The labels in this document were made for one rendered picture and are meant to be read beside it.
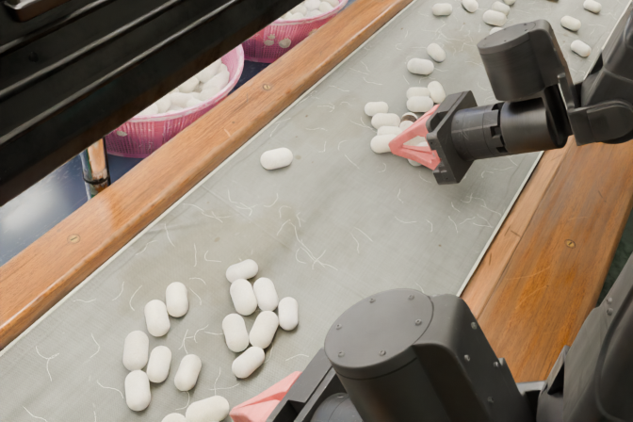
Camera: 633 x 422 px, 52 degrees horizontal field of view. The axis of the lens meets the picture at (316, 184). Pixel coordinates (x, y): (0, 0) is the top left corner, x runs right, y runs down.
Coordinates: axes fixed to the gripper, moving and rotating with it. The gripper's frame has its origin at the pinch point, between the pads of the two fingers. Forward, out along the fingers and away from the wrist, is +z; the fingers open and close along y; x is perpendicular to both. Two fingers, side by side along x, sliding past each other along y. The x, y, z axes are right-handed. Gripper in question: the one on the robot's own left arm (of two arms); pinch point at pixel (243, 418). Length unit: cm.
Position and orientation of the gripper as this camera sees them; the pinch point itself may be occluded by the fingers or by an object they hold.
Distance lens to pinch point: 49.2
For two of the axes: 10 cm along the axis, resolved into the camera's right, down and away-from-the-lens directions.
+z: -7.2, 1.0, 6.9
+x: 4.4, 8.3, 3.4
